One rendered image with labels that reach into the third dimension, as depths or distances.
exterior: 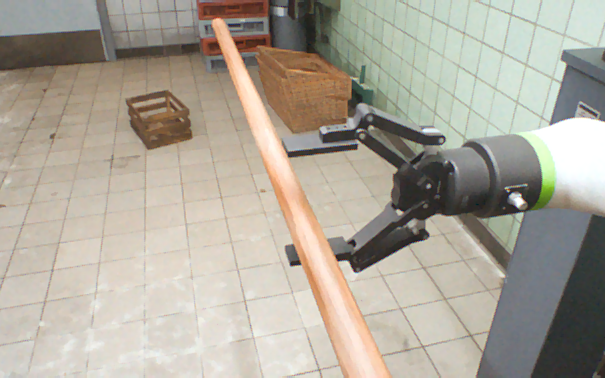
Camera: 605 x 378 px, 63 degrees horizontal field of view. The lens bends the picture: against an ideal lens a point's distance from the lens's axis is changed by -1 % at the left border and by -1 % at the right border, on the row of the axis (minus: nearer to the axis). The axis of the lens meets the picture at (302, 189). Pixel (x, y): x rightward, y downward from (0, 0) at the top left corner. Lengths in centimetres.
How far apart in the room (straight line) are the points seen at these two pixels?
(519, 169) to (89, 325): 184
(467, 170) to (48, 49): 484
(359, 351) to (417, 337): 165
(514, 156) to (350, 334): 29
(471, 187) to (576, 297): 70
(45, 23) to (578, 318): 471
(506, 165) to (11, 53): 497
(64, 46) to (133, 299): 337
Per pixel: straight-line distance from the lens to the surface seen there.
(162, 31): 510
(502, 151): 57
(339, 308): 39
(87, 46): 515
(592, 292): 124
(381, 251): 59
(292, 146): 48
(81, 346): 210
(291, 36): 466
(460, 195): 55
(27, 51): 525
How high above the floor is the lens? 148
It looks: 32 degrees down
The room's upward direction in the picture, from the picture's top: straight up
